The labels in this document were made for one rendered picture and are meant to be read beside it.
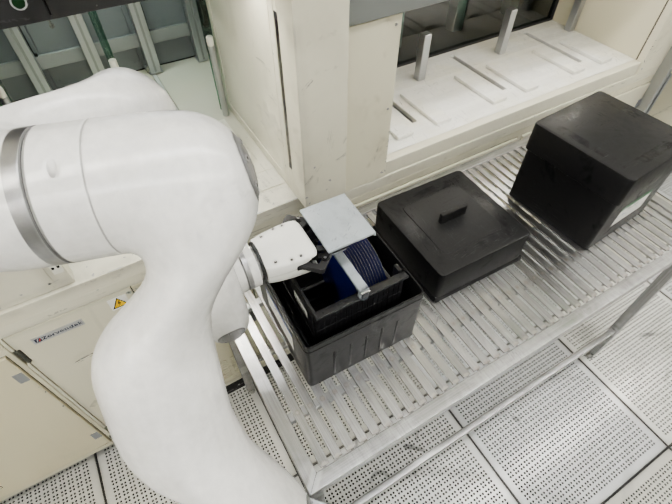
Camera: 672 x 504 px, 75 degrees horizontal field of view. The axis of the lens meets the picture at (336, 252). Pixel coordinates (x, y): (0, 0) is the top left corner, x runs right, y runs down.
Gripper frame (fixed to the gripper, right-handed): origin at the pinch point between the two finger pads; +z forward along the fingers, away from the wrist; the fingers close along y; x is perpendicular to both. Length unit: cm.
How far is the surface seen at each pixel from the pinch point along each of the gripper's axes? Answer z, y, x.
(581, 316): 53, 29, -30
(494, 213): 49, -1, -20
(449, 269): 26.9, 7.7, -19.9
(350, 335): -3.6, 14.0, -15.0
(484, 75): 93, -57, -19
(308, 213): -2.8, -4.2, 2.5
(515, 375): 73, 19, -106
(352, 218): 3.8, 0.9, 2.5
